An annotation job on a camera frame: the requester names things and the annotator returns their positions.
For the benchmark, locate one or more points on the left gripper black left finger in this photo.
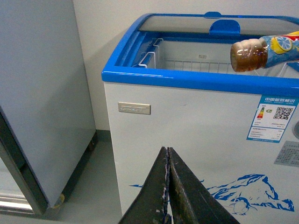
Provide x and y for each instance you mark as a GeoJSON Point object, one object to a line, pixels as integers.
{"type": "Point", "coordinates": [151, 204]}

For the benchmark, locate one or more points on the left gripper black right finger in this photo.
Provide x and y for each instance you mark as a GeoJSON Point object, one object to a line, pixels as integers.
{"type": "Point", "coordinates": [191, 202]}

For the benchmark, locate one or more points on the iced tea bottle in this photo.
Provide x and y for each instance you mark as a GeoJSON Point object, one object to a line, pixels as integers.
{"type": "Point", "coordinates": [265, 52]}

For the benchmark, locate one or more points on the sliding glass freezer lid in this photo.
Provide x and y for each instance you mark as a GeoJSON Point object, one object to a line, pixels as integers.
{"type": "Point", "coordinates": [221, 24]}

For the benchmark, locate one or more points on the beige cabinet caster wheel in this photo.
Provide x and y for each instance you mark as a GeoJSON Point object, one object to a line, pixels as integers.
{"type": "Point", "coordinates": [59, 201]}

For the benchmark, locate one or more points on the silver brand nameplate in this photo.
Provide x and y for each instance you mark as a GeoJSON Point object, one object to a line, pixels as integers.
{"type": "Point", "coordinates": [134, 108]}

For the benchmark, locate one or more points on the grey info sticker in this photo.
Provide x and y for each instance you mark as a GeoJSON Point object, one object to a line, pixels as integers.
{"type": "Point", "coordinates": [288, 155]}

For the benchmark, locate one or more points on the energy efficiency label sticker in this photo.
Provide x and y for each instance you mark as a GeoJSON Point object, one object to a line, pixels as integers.
{"type": "Point", "coordinates": [271, 118]}

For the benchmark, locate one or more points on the white chest freezer blue rim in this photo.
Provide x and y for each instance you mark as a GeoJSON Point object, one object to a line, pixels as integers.
{"type": "Point", "coordinates": [206, 118]}

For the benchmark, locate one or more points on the white wire freezer basket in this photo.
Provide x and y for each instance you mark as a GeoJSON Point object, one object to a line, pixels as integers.
{"type": "Point", "coordinates": [203, 57]}

